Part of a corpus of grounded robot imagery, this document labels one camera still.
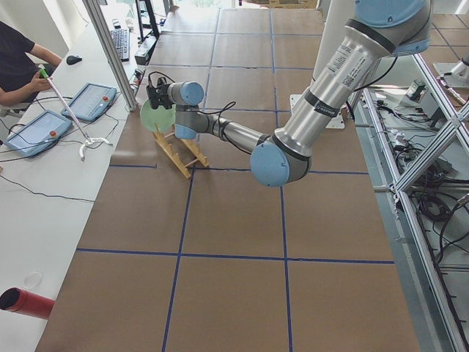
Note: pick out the aluminium frame post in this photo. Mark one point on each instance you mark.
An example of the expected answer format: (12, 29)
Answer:
(97, 18)

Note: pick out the white pink grabber stick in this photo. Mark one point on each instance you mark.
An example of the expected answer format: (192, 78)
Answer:
(89, 141)

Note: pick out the red cylindrical bottle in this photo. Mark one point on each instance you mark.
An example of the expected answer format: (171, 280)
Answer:
(26, 303)

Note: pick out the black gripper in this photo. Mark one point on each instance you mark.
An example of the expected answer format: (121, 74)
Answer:
(162, 96)

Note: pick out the wooden dish rack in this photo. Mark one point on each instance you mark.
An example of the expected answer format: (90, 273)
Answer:
(183, 153)

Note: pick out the blue teach pendant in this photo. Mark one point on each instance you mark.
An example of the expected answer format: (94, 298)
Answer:
(39, 134)
(92, 101)

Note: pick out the black computer mouse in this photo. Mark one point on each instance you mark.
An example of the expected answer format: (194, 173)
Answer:
(73, 59)

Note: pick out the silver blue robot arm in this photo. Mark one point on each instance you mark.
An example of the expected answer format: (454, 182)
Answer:
(378, 29)

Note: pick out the light green round plate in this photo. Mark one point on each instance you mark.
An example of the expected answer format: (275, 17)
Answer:
(159, 119)

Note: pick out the seated person black shirt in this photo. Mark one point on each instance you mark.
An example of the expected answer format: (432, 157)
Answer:
(21, 80)

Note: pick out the black computer keyboard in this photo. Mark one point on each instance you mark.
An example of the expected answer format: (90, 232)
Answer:
(121, 40)

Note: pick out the blue teach pendant near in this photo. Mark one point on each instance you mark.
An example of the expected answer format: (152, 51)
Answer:
(39, 134)

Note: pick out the blue teach pendant far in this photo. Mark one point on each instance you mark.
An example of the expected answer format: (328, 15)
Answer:
(92, 101)

